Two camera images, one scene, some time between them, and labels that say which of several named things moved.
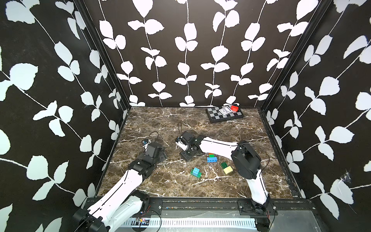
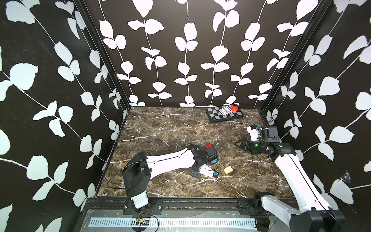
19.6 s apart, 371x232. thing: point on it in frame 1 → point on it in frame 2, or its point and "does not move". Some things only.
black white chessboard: [214, 116] does not move
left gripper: [162, 154] → [193, 174]
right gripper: [183, 154] → [245, 144]
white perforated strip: [193, 222] does not move
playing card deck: [225, 110] does not move
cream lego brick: [228, 170] does not move
